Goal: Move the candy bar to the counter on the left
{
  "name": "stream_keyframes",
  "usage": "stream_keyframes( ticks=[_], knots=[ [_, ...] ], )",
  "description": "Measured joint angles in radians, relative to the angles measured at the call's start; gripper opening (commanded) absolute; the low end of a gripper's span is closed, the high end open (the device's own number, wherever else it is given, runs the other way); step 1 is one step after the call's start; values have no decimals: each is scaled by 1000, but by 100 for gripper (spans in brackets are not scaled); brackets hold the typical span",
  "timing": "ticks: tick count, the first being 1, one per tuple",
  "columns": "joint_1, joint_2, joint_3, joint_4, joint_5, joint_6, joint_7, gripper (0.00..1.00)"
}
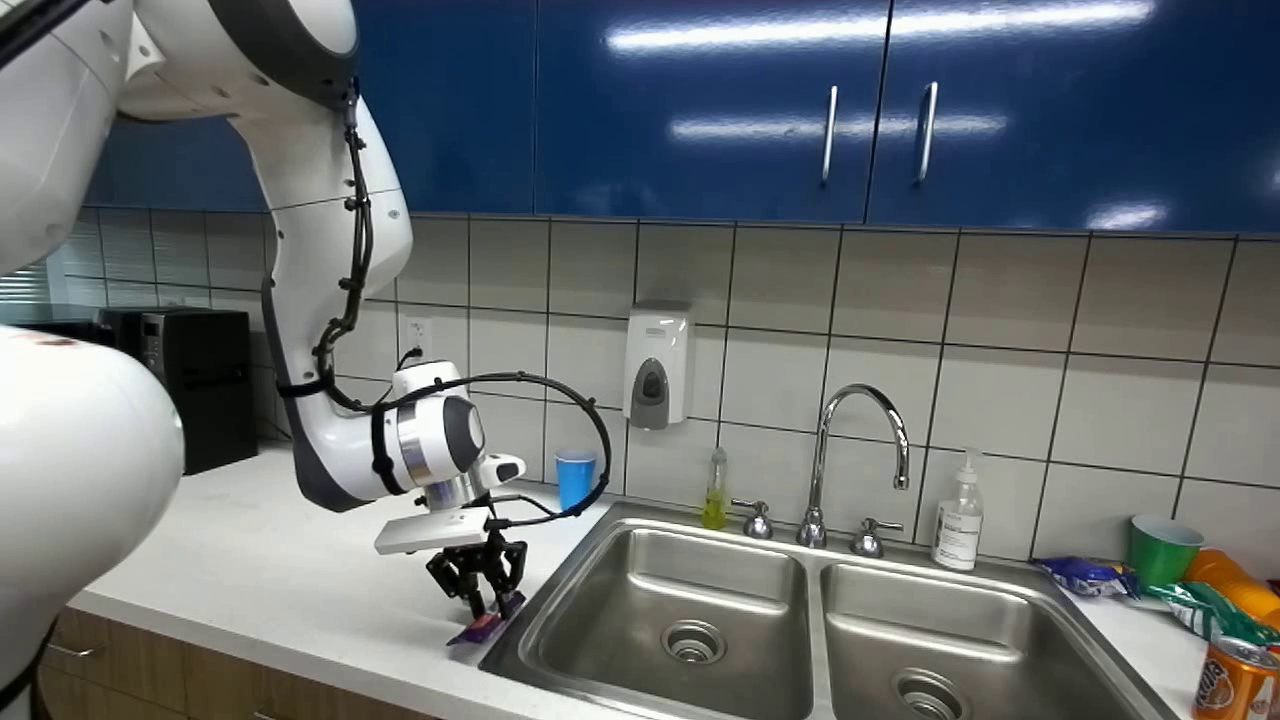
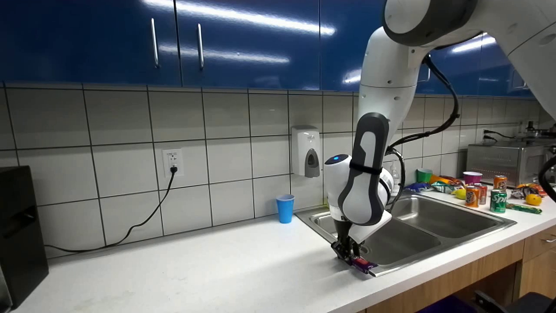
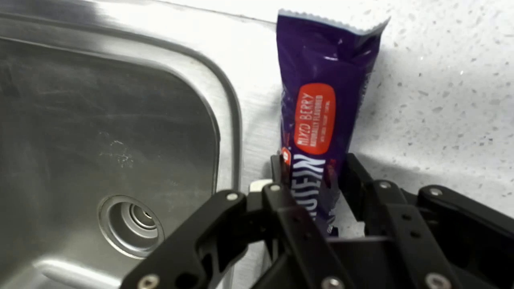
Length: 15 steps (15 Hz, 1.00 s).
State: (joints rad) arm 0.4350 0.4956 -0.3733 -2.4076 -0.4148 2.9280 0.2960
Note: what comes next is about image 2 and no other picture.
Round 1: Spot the green soda can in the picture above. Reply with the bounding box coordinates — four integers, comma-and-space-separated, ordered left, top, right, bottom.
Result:
488, 188, 509, 215

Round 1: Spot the white wall power outlet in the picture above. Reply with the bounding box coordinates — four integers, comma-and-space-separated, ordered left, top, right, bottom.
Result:
161, 148, 186, 175

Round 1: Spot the purple candy bar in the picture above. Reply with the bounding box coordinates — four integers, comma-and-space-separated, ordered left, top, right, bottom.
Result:
346, 255, 379, 273

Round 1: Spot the black power cord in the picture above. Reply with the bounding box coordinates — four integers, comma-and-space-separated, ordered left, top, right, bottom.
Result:
43, 165, 179, 255

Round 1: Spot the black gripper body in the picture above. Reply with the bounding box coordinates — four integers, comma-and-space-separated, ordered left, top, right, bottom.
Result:
330, 219, 363, 257

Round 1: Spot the blue plastic cup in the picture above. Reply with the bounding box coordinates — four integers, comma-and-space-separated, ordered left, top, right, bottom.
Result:
273, 193, 297, 226

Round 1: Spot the stainless steel double sink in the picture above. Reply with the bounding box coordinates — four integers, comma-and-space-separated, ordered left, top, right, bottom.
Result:
295, 193, 518, 278

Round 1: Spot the stainless steel toaster oven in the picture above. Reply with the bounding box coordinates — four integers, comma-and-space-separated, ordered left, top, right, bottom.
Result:
466, 141, 549, 186

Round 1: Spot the green white snack bag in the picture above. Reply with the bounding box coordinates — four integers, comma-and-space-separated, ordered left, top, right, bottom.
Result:
429, 181, 462, 194

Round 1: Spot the silver cabinet door handle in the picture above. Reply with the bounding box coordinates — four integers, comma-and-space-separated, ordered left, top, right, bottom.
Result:
195, 21, 207, 71
148, 15, 161, 68

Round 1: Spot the green plastic cup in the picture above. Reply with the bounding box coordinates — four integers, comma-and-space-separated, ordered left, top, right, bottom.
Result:
413, 168, 434, 186

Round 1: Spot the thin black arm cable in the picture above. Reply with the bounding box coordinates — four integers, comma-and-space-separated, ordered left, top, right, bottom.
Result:
384, 52, 462, 205

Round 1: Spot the blue bin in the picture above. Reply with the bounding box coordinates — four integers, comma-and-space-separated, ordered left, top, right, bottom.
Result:
415, 294, 483, 313

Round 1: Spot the orange crumpled snack bag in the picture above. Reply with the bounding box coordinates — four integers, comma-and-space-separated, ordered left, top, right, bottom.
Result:
514, 181, 549, 200

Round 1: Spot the blue snack bag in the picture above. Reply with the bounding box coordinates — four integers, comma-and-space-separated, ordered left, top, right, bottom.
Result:
403, 181, 431, 194

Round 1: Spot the black office chair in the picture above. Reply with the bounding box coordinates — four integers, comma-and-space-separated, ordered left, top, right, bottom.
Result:
473, 287, 556, 313

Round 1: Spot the white wall soap dispenser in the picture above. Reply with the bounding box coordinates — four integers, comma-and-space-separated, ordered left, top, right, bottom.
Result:
288, 127, 323, 181

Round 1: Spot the thick black base cable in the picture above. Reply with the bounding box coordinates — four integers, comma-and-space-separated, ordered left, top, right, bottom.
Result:
537, 154, 556, 203

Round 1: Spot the wooden lower cabinet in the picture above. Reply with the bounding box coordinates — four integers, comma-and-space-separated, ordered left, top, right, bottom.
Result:
363, 224, 556, 313

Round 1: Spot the black coffee maker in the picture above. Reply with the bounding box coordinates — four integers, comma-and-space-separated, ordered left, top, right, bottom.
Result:
0, 165, 50, 309

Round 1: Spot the green marker pen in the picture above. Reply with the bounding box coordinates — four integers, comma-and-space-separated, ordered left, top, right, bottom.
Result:
507, 201, 544, 215

